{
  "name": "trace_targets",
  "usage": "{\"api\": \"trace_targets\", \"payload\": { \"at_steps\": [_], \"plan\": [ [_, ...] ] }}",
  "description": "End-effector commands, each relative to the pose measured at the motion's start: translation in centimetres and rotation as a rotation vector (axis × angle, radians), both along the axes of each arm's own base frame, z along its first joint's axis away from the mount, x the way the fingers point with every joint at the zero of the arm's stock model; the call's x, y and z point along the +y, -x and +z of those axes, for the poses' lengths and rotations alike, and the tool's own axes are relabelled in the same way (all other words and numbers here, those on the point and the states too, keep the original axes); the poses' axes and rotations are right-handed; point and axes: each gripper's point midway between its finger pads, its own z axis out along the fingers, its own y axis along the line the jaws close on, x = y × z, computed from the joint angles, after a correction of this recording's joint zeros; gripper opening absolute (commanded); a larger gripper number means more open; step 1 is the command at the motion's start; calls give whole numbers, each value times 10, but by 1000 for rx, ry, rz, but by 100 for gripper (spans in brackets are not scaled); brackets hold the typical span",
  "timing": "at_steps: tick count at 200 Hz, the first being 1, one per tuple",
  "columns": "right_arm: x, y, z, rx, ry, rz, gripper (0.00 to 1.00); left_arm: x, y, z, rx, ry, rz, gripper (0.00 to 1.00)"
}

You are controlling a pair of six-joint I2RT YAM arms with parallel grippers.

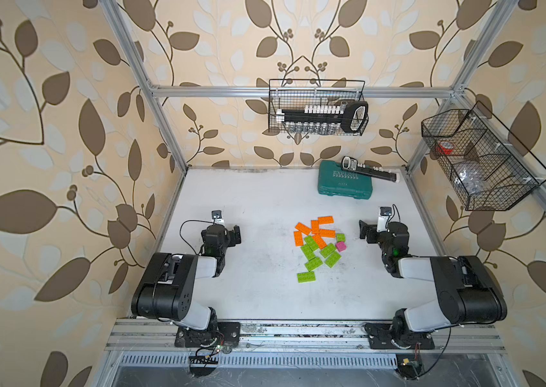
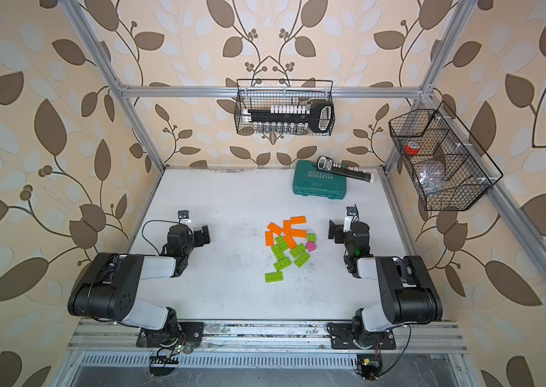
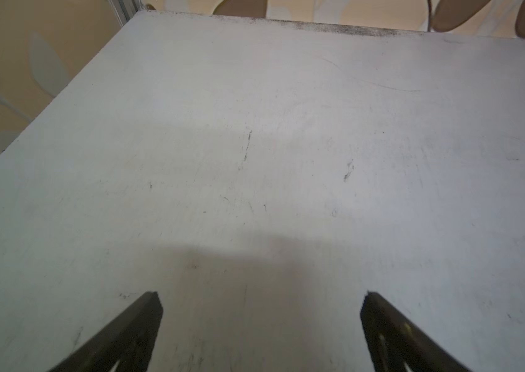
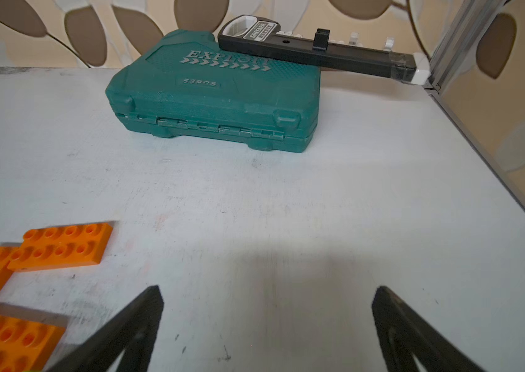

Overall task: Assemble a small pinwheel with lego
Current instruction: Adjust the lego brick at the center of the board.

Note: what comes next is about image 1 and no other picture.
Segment wire basket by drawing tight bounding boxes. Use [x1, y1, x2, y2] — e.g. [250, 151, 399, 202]
[268, 78, 369, 136]
[421, 101, 546, 211]

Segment socket rail in basket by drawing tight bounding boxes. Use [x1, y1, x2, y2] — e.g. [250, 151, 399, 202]
[273, 101, 369, 135]

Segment orange brick far left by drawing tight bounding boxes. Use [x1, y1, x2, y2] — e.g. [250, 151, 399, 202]
[294, 231, 304, 247]

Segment clear plastic bag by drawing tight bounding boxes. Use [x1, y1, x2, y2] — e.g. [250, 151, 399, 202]
[453, 161, 490, 195]

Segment orange brick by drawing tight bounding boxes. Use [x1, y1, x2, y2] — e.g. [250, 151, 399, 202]
[317, 216, 334, 225]
[313, 234, 327, 249]
[294, 231, 304, 247]
[295, 223, 312, 235]

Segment socket rail on case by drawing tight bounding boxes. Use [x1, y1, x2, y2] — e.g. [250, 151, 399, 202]
[341, 156, 399, 183]

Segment right wire basket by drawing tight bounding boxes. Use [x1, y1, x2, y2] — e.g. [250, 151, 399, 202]
[421, 101, 546, 211]

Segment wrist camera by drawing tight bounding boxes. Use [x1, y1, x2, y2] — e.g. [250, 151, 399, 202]
[377, 206, 394, 232]
[211, 210, 225, 224]

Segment back wire basket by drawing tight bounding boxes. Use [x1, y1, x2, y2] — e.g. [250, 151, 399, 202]
[268, 78, 369, 136]

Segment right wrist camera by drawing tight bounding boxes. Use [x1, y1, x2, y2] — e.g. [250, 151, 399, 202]
[377, 206, 394, 232]

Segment green brick long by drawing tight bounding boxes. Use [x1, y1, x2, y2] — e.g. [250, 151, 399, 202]
[300, 245, 316, 261]
[304, 235, 319, 252]

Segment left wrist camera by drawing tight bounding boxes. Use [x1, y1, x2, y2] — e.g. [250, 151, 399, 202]
[211, 210, 225, 224]

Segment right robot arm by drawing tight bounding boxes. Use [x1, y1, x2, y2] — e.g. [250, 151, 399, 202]
[358, 221, 508, 338]

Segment green brick lowest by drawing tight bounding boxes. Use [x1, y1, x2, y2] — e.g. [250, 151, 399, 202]
[297, 271, 317, 284]

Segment red tape roll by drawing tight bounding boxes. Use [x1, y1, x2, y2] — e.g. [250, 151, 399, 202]
[436, 141, 456, 156]

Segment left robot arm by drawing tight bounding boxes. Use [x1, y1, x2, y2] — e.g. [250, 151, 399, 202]
[131, 223, 242, 334]

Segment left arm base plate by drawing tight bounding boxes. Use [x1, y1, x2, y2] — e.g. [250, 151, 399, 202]
[175, 321, 241, 350]

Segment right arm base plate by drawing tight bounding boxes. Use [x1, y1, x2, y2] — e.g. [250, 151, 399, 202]
[364, 322, 435, 350]

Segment orange brick top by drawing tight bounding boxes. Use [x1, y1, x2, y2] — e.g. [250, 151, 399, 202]
[317, 216, 334, 225]

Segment pink small brick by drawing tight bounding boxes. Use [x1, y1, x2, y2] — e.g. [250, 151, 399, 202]
[335, 241, 347, 252]

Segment orange brick centre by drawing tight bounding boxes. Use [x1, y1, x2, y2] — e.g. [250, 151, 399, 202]
[313, 234, 327, 249]

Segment aluminium front rail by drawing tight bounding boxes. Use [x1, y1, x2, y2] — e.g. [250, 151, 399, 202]
[105, 319, 507, 355]

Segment green tool case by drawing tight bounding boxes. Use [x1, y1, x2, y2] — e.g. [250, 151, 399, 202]
[317, 161, 373, 200]

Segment orange brick upper left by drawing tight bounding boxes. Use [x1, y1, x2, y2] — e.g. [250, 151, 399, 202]
[295, 223, 312, 235]

